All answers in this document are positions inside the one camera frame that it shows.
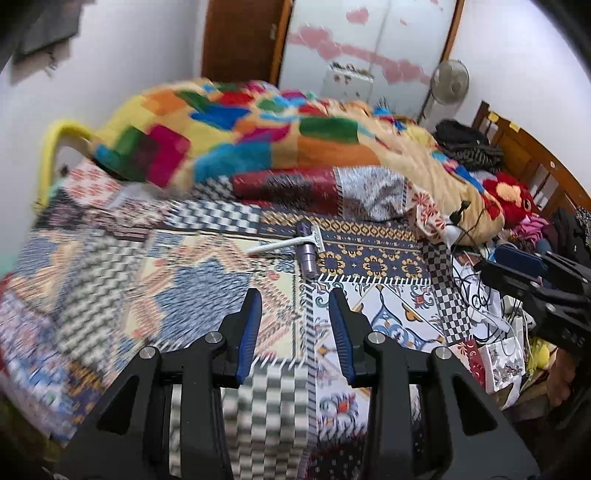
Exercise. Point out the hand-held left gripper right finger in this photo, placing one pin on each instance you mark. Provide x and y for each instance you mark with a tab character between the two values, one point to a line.
341	333

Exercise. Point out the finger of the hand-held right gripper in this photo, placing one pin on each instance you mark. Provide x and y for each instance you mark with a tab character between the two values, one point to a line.
515	258
503	279

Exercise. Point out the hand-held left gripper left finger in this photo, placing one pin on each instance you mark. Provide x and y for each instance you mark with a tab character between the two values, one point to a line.
247	333

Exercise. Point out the purple cylindrical bottle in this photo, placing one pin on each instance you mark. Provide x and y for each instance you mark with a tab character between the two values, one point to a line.
307	258

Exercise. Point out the white disposable razor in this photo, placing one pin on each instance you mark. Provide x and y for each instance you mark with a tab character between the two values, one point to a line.
277	246

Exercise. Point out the pink cloth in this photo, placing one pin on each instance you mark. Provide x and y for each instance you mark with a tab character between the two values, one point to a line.
531	228

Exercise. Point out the yellow plush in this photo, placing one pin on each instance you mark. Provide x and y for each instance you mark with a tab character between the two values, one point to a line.
538	355

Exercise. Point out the dark clothing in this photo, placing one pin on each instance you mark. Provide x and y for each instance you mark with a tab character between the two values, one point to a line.
572	230

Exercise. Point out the red plush toy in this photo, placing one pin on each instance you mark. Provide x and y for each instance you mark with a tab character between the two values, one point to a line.
508	194

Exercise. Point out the brown cloth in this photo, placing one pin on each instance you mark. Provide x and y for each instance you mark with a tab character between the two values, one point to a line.
561	378

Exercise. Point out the white printed paper bag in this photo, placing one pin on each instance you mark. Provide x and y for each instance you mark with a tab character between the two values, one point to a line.
505	364

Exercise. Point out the white cloth with orange flowers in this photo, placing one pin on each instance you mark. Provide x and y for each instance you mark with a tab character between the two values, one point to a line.
429	212

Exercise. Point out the wooden headboard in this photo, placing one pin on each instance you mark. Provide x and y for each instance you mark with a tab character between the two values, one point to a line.
531	157

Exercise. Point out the black clothes pile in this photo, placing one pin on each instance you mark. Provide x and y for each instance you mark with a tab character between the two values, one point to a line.
466	143

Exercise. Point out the patterned patchwork bed quilt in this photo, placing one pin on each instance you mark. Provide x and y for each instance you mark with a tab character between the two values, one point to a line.
115	286

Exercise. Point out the standing fan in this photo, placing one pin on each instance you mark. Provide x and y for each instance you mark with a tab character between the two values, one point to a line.
450	81

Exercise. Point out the colourful patchwork fleece blanket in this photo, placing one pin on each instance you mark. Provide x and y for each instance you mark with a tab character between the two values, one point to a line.
231	138

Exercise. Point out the white wardrobe with pink patches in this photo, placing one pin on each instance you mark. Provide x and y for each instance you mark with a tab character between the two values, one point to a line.
392	27

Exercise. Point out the brown wooden door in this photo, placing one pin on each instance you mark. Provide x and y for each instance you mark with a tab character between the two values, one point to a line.
240	41

